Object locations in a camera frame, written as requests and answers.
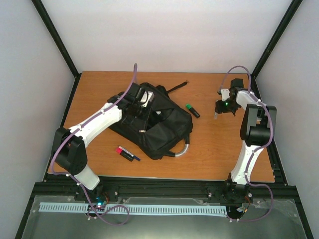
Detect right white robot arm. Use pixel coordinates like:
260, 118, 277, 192
215, 78, 277, 203

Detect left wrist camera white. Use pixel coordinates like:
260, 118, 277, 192
139, 91, 154, 108

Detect green cap black highlighter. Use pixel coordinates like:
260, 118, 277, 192
185, 104, 200, 119

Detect right black frame post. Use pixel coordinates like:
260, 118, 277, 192
250, 0, 304, 78

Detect black student bag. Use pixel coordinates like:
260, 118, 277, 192
110, 82, 193, 160

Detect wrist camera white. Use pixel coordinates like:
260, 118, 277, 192
139, 91, 154, 108
217, 89, 230, 102

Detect light blue cable duct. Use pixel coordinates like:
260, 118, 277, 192
38, 202, 227, 217

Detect pink cap black highlighter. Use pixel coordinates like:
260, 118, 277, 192
116, 147, 134, 162

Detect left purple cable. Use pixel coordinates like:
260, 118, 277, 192
49, 63, 131, 226

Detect black frame post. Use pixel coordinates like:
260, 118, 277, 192
31, 0, 82, 83
250, 0, 304, 78

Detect left black frame post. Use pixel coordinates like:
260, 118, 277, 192
31, 0, 82, 83

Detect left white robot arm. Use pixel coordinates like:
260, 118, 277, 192
49, 82, 154, 201

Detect black aluminium rail base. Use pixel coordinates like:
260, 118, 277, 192
31, 175, 301, 206

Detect blue cap pen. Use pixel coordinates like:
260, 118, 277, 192
118, 146, 140, 161

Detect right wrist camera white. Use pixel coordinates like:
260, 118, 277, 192
217, 89, 230, 102

